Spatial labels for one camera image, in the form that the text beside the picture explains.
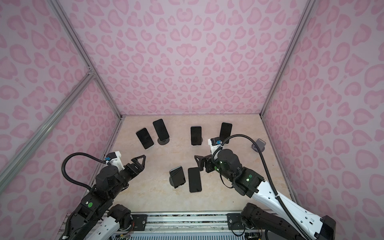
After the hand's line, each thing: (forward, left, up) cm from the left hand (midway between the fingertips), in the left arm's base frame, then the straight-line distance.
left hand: (141, 157), depth 71 cm
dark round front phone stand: (-3, -11, -24) cm, 26 cm away
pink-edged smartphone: (-5, -25, -23) cm, 34 cm away
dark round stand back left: (+24, -3, -22) cm, 33 cm away
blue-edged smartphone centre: (+24, -26, -16) cm, 39 cm away
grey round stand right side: (+18, -68, -20) cm, 73 cm away
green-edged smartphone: (+26, -46, -15) cm, 55 cm away
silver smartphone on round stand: (+27, -3, -13) cm, 30 cm away
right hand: (0, -29, +2) cm, 29 cm away
